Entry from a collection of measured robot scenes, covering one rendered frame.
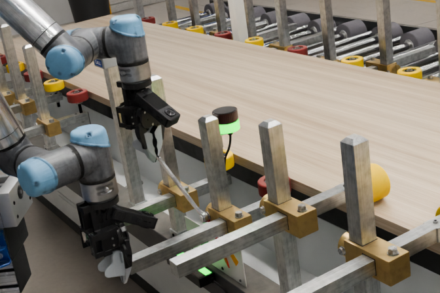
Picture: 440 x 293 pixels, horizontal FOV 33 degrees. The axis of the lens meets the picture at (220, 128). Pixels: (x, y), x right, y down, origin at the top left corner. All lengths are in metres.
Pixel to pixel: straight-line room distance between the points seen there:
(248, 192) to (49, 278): 1.62
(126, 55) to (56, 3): 7.94
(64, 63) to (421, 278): 0.88
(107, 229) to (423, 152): 0.81
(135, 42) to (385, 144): 0.70
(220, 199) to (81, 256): 1.92
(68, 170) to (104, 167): 0.08
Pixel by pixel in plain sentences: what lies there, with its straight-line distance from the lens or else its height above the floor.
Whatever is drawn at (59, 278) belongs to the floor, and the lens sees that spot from 3.50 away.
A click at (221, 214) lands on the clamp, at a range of 1.77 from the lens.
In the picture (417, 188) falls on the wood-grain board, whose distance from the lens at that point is 1.74.
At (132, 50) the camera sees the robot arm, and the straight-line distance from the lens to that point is 1.74.
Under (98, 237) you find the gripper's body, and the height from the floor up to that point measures 0.96.
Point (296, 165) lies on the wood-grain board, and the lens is 1.91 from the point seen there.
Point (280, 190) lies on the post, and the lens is 1.55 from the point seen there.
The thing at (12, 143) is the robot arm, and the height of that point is 1.17.
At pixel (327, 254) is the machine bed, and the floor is 0.71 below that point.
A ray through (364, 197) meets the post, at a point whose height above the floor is 1.06.
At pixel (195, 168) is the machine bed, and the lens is 2.33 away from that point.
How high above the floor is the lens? 1.65
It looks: 20 degrees down
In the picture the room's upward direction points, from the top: 9 degrees counter-clockwise
